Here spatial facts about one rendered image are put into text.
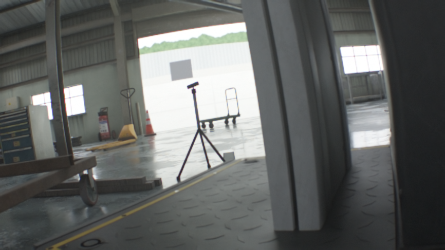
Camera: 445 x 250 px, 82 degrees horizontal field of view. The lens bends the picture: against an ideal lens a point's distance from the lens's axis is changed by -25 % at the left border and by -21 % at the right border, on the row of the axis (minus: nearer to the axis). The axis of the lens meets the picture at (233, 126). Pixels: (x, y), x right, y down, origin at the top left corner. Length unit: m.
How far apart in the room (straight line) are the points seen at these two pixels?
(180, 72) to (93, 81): 2.99
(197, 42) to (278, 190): 10.19
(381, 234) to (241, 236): 0.17
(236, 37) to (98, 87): 4.82
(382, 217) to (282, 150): 0.15
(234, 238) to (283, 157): 0.11
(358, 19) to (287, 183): 12.10
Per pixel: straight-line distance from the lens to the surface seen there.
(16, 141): 5.52
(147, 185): 2.23
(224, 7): 1.39
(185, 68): 10.39
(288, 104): 0.35
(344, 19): 12.09
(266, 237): 0.38
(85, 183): 1.99
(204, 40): 10.53
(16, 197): 1.29
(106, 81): 10.70
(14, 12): 11.95
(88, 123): 10.87
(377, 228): 0.37
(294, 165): 0.36
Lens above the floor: 0.48
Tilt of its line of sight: 4 degrees down
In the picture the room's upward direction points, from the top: 8 degrees counter-clockwise
